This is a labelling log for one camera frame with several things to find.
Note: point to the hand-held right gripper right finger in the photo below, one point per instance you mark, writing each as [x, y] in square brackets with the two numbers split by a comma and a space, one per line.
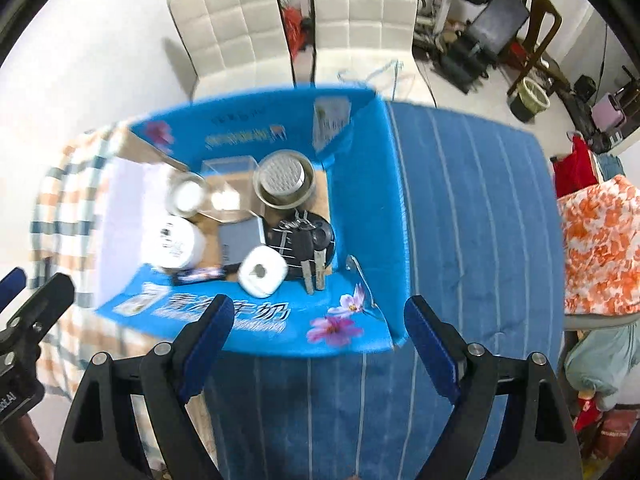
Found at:
[432, 350]

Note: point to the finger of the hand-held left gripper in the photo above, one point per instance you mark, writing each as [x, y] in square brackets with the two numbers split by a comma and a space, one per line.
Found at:
[45, 305]
[12, 282]

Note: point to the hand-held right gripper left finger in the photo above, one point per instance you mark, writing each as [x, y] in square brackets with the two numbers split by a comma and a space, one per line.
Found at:
[207, 345]

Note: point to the small black bar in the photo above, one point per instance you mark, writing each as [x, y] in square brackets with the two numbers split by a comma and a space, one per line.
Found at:
[200, 275]

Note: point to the white tape roll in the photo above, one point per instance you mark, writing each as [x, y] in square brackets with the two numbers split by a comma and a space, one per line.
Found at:
[275, 282]

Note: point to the white round jar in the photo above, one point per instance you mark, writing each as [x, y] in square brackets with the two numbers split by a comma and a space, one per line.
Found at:
[172, 245]

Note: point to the grey power adapter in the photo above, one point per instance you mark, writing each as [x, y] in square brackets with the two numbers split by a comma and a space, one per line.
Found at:
[240, 240]

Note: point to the black key bunch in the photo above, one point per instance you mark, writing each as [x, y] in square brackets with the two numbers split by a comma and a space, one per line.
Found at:
[305, 250]

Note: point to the metal lid white inside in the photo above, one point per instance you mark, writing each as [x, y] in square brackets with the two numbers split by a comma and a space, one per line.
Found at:
[189, 196]

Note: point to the blue cardboard box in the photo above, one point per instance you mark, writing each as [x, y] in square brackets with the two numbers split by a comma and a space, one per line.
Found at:
[240, 125]

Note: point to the person's left forearm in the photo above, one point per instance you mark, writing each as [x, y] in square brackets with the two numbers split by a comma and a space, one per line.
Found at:
[20, 450]

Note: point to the plaid cloth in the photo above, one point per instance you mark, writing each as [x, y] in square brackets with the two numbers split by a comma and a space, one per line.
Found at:
[65, 185]

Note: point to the blue striped tablecloth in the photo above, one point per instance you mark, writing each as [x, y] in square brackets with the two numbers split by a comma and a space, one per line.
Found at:
[475, 210]

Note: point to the clear plastic box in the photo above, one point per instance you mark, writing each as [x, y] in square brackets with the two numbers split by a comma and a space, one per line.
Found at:
[230, 180]

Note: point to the pale blue cloth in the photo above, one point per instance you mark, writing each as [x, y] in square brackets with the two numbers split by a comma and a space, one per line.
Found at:
[600, 365]

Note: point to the steel cylinder cup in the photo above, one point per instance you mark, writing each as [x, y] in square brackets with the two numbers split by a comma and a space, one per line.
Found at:
[282, 175]

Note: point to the red package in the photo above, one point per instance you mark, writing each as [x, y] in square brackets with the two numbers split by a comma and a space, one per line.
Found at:
[605, 430]

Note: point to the orange white patterned cloth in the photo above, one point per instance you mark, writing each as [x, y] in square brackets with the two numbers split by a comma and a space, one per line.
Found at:
[605, 240]

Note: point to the red cloth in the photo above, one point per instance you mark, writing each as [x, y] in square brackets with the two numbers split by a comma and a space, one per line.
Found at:
[575, 165]

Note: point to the pink case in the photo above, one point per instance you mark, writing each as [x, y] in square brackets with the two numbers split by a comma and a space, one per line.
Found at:
[610, 112]

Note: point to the black bag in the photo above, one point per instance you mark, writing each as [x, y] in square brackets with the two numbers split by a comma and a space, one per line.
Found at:
[585, 89]

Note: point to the white quilted chair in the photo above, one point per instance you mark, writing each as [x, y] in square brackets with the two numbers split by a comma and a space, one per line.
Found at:
[230, 30]
[365, 15]

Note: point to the red bag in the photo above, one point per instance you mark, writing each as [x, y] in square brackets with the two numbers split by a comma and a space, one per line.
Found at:
[295, 30]

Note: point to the black weight bench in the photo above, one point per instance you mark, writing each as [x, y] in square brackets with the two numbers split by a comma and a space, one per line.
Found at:
[495, 25]

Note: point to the brown wooden chair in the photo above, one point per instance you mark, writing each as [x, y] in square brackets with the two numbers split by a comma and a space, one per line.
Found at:
[547, 20]

